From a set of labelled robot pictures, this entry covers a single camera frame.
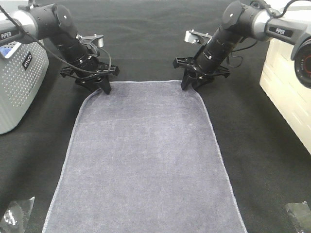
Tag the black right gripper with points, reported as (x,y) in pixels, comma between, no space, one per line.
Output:
(193,74)

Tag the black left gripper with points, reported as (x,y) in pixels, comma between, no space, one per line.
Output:
(84,77)

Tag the grey-blue towel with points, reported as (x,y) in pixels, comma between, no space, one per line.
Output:
(143,159)

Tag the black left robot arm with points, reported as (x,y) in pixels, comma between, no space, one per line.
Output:
(33,23)

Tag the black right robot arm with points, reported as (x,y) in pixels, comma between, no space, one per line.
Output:
(256,20)

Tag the grey perforated plastic basket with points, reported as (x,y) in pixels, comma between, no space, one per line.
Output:
(21,76)

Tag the white storage box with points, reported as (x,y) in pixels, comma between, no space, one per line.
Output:
(286,74)

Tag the blue cloth in basket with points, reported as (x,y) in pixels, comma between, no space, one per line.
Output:
(9,49)

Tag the black table cloth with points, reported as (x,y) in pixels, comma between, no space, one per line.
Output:
(267,164)

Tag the left clear tape strip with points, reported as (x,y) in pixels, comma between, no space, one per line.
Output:
(17,215)

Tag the clear tape strip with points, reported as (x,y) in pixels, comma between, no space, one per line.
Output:
(300,215)
(17,215)

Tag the right clear tape strip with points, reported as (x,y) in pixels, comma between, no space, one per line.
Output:
(300,215)

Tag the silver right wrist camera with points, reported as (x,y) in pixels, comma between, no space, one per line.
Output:
(194,37)

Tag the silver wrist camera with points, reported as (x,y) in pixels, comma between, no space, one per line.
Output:
(96,39)
(194,37)

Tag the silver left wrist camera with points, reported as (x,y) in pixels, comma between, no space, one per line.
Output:
(96,39)

